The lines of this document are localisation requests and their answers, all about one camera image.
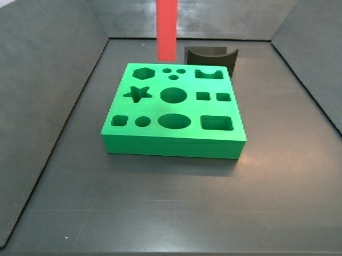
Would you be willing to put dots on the red rectangular peg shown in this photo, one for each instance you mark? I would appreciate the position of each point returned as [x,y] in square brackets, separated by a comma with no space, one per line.
[165,29]

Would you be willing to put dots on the green foam shape-sorter block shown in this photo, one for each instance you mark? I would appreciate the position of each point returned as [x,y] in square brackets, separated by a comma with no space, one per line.
[175,110]

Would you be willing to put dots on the dark grey curved block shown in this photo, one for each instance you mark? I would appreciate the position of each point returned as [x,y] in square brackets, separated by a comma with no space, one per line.
[213,56]

